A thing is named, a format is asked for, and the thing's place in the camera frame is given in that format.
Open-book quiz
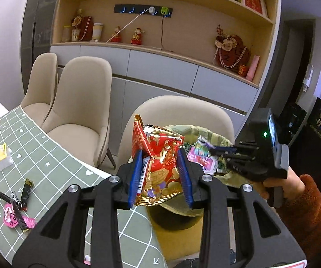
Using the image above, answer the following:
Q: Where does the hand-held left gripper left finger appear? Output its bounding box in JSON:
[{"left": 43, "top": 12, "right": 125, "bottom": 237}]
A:
[{"left": 12, "top": 151, "right": 145, "bottom": 268}]

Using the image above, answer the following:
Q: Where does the red and gold snack bag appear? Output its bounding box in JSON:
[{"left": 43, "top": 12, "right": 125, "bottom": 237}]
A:
[{"left": 131, "top": 114, "right": 185, "bottom": 206}]

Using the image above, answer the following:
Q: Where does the pink strip wrapper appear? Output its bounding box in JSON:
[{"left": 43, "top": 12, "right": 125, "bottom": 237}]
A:
[{"left": 21, "top": 216, "right": 36, "bottom": 230}]

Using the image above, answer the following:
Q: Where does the white cable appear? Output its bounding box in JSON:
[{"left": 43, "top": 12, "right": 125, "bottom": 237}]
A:
[{"left": 106, "top": 13, "right": 151, "bottom": 43}]

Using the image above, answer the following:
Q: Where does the person's right hand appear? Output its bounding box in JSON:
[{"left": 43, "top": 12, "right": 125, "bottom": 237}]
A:
[{"left": 262, "top": 174, "right": 307, "bottom": 207}]

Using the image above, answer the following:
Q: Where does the white wall intercom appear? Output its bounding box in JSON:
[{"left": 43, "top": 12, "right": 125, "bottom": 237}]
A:
[{"left": 302, "top": 65, "right": 314, "bottom": 91}]

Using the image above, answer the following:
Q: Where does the person's right forearm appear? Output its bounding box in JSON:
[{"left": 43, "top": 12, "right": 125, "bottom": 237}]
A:
[{"left": 278, "top": 174, "right": 321, "bottom": 260}]

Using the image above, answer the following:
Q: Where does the pink and purple wrapper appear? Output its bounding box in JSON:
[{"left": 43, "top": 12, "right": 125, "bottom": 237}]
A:
[{"left": 187, "top": 135, "right": 219, "bottom": 176}]

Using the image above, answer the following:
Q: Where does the pink piglet wrapper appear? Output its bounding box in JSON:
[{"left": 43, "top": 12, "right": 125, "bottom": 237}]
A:
[{"left": 4, "top": 203, "right": 21, "bottom": 227}]

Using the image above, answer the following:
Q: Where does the white cup with lid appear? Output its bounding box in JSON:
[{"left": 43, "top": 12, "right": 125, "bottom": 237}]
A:
[{"left": 93, "top": 22, "right": 103, "bottom": 41}]

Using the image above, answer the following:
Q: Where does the red fortune figurine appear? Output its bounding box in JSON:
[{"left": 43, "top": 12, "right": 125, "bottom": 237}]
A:
[
  {"left": 130, "top": 28, "right": 143, "bottom": 45},
  {"left": 110, "top": 26, "right": 122, "bottom": 43}
]

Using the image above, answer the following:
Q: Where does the green grid tablecloth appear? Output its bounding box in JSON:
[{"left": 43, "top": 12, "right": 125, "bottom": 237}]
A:
[{"left": 0, "top": 106, "right": 166, "bottom": 268}]

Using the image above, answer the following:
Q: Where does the black stick sachet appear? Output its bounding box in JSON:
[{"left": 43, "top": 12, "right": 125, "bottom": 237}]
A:
[
  {"left": 12, "top": 201, "right": 30, "bottom": 233},
  {"left": 0, "top": 187, "right": 13, "bottom": 202},
  {"left": 20, "top": 179, "right": 35, "bottom": 210}
]

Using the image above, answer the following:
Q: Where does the black and white wrapper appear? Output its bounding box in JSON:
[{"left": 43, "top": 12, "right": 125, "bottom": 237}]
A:
[{"left": 10, "top": 191, "right": 24, "bottom": 210}]

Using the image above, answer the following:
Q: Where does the bin with yellow bag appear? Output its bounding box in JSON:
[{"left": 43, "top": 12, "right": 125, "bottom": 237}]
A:
[{"left": 149, "top": 125, "right": 243, "bottom": 231}]

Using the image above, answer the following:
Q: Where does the red framed picture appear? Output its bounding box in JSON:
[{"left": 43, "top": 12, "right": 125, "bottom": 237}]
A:
[{"left": 238, "top": 0, "right": 268, "bottom": 19}]

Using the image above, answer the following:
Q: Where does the white box with yellow insert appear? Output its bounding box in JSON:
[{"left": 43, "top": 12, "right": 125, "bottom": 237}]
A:
[{"left": 0, "top": 142, "right": 12, "bottom": 173}]

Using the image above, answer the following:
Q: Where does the brown decorated handbag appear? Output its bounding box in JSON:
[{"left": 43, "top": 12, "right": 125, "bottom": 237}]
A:
[{"left": 213, "top": 25, "right": 251, "bottom": 74}]

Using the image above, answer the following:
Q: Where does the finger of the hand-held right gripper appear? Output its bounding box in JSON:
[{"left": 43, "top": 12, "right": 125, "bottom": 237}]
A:
[
  {"left": 213, "top": 142, "right": 257, "bottom": 157},
  {"left": 221, "top": 156, "right": 251, "bottom": 172}
]

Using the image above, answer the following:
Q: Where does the pink bottle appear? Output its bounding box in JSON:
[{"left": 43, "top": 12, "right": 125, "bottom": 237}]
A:
[{"left": 246, "top": 55, "right": 261, "bottom": 81}]

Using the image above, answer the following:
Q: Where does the black cable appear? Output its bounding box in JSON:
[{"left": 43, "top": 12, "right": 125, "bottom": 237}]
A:
[{"left": 160, "top": 17, "right": 175, "bottom": 52}]

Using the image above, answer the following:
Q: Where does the dark glass door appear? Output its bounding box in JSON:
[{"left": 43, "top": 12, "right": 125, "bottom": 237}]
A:
[{"left": 20, "top": 0, "right": 63, "bottom": 98}]

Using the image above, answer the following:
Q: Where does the beige chair with cushion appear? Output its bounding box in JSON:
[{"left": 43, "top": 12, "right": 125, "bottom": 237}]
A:
[{"left": 118, "top": 95, "right": 235, "bottom": 171}]

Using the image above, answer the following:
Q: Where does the black power strip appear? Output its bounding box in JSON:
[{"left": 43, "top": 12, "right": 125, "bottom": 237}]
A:
[{"left": 114, "top": 4, "right": 173, "bottom": 19}]

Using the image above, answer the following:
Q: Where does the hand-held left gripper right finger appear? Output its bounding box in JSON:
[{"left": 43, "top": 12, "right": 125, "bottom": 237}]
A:
[{"left": 177, "top": 149, "right": 307, "bottom": 268}]

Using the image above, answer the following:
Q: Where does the wooden shelf cabinet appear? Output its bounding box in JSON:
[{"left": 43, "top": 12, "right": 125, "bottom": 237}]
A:
[{"left": 50, "top": 0, "right": 282, "bottom": 115}]

